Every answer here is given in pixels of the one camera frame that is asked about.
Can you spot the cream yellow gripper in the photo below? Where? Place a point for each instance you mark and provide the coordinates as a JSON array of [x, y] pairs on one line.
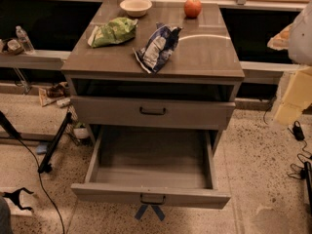
[[301, 41]]

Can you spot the blue chip bag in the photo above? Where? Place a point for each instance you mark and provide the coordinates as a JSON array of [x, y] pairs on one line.
[[159, 48]]

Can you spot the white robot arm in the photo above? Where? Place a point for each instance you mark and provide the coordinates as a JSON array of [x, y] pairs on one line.
[[304, 19]]

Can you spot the white paper bowl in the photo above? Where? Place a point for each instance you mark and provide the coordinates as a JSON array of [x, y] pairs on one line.
[[136, 8]]

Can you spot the green chip bag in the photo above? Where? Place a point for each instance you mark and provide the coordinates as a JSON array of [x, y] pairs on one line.
[[115, 32]]

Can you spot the black power adapter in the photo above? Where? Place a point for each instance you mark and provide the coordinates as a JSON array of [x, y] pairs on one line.
[[297, 131]]

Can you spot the grey wooden cabinet table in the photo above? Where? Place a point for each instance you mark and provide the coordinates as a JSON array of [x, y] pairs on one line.
[[203, 67]]

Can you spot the red apple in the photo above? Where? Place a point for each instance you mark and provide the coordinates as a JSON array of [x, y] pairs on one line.
[[192, 8]]

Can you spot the open lower grey drawer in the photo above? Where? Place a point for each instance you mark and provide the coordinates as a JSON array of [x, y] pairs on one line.
[[157, 167]]

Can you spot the closed upper grey drawer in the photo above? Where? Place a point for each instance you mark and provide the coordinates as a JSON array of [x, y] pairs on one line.
[[159, 113]]

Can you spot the small white potted plant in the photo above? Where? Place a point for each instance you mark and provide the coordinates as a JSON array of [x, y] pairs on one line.
[[80, 131]]

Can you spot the snack wrappers on floor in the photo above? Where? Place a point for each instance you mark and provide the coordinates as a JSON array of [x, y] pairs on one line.
[[50, 95]]

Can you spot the black tripod leg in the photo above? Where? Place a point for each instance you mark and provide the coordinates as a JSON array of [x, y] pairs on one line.
[[45, 166]]

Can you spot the clear plastic water bottle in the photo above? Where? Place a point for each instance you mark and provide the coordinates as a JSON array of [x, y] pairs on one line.
[[24, 40]]

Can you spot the round tray with cup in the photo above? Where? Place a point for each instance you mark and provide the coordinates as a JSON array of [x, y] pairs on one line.
[[10, 47]]

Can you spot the black clamp tool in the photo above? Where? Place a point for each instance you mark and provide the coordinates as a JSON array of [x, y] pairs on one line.
[[15, 198]]

